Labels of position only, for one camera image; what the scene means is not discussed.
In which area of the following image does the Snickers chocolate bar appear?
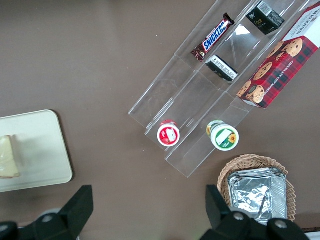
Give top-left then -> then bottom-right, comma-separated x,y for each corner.
191,12 -> 236,62

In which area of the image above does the pale cheese slice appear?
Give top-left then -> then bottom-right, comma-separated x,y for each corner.
0,134 -> 22,179

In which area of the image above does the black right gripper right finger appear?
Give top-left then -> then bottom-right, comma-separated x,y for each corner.
201,184 -> 309,240

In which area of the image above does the red tartan cookie box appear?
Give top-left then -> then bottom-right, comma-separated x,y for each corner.
236,1 -> 320,110

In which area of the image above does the cream plastic tray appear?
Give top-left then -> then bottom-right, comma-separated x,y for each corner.
0,109 -> 74,194

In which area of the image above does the woven wicker basket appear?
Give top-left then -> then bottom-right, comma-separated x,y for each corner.
216,153 -> 297,223

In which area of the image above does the green lidded sunflower cup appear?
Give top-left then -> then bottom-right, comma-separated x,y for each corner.
206,119 -> 240,152

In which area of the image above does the clear acrylic display shelf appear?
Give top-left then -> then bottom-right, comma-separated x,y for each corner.
127,0 -> 315,179

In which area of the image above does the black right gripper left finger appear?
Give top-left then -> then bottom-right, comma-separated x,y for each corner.
0,185 -> 94,240

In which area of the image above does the aluminium foil tray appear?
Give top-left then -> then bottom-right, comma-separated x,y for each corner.
226,167 -> 289,226

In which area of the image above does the red lidded yogurt cup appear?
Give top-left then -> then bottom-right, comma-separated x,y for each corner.
156,119 -> 181,147

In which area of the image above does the black box with barcode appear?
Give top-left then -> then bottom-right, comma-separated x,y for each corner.
245,0 -> 286,36

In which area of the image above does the black box with white label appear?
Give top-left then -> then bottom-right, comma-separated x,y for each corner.
205,55 -> 239,84

